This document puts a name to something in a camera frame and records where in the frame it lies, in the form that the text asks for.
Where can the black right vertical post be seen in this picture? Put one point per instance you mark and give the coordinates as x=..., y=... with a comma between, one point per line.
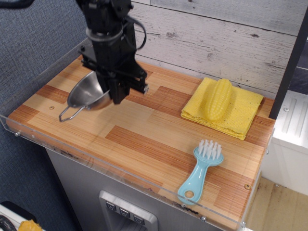
x=290, y=68

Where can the light blue scrub brush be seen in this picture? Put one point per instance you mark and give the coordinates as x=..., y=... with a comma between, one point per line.
x=207, y=154

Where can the yellow object bottom corner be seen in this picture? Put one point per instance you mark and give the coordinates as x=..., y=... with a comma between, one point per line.
x=29, y=225

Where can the grey toy fridge cabinet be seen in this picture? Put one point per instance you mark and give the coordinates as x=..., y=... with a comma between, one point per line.
x=83, y=184

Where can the yellow plastic corn cob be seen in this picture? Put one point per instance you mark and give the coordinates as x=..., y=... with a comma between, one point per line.
x=218, y=100

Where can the folded yellow cloth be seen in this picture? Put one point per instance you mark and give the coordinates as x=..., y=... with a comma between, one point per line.
x=239, y=115

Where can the clear acrylic guard rail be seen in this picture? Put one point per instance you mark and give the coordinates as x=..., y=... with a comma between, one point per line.
x=143, y=141

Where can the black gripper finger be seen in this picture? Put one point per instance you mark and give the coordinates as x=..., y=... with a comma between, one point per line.
x=119, y=90

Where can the white toy sink counter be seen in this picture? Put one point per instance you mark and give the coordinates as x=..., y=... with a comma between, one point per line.
x=286, y=159

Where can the silver dispenser button panel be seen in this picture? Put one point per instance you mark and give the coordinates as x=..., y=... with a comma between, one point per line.
x=121, y=215

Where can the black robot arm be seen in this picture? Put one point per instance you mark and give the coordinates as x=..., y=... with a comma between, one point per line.
x=100, y=15

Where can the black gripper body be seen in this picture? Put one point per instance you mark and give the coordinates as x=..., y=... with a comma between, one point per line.
x=112, y=54

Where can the steel kadai with handles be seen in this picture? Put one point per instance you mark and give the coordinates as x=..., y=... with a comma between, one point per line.
x=86, y=94

